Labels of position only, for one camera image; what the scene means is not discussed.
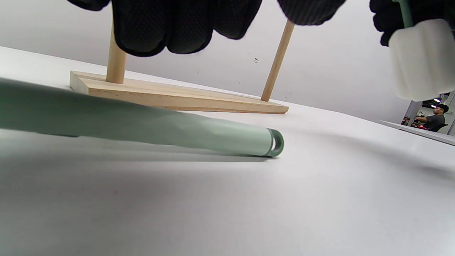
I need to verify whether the white background table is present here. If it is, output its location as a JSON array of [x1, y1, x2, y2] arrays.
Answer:
[[380, 120, 455, 146]]

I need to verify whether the person's left hand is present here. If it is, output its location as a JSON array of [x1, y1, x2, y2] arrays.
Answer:
[[67, 0, 347, 58]]

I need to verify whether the wooden hanging rack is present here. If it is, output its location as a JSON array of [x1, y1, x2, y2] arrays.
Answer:
[[69, 20, 296, 114]]

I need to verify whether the person's right hand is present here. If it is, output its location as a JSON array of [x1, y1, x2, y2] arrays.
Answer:
[[370, 0, 455, 47]]

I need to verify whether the green cup brush white head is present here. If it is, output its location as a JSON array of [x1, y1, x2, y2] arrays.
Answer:
[[389, 0, 455, 102], [0, 77, 285, 158]]

